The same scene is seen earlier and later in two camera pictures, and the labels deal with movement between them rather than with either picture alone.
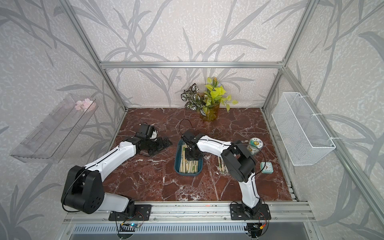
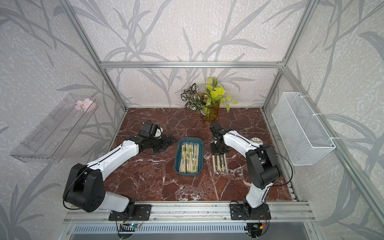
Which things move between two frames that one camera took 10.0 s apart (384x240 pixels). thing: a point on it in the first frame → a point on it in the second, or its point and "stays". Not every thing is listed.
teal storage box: x=178 y=150 stays
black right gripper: x=198 y=157 → x=213 y=152
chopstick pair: x=220 y=166 stays
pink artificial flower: x=87 y=104 stays
